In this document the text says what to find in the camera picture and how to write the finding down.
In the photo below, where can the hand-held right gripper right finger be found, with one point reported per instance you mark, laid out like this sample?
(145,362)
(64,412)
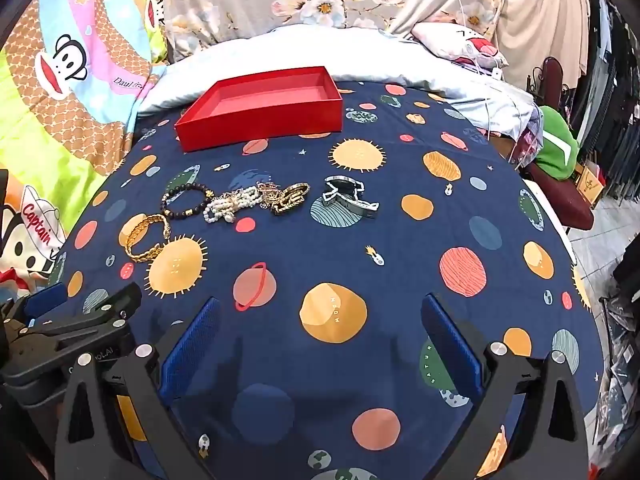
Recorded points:
(450,347)

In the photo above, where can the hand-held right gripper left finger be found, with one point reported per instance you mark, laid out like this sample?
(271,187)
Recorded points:
(192,347)

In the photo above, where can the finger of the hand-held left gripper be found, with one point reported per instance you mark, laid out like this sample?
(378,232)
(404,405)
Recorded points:
(45,301)
(117,301)

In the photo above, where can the silver and black hair clip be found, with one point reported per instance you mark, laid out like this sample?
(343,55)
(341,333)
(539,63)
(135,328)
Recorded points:
(350,200)

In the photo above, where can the red cardboard box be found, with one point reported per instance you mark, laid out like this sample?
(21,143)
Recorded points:
(250,130)

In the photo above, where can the navy planet print bed sheet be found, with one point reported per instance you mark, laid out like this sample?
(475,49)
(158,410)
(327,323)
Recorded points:
(400,260)

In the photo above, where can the pile of plastic-wrapped garments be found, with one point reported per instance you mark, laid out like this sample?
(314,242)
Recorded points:
(622,360)

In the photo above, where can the dark red chair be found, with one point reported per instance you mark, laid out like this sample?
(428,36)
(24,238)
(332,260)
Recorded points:
(565,205)

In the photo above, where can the colourful monkey printed blanket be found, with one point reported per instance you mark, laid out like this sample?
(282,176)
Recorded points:
(50,110)

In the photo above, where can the small cardboard box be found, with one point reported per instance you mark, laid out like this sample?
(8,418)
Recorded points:
(590,185)

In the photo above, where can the green cloth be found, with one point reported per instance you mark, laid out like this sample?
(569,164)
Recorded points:
(555,155)

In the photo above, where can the pink cartoon face pillow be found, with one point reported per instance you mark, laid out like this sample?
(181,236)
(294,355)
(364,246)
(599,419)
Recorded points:
(450,40)

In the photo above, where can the light blue duvet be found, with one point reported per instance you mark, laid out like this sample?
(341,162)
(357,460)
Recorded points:
(350,55)

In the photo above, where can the rack of hanging clothes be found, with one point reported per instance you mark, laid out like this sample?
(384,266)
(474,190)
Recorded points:
(615,85)

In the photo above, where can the grey floral cloth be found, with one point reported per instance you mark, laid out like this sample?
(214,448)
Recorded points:
(250,0)

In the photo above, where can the beige curtain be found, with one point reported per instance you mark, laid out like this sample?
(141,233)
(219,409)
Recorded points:
(540,10)

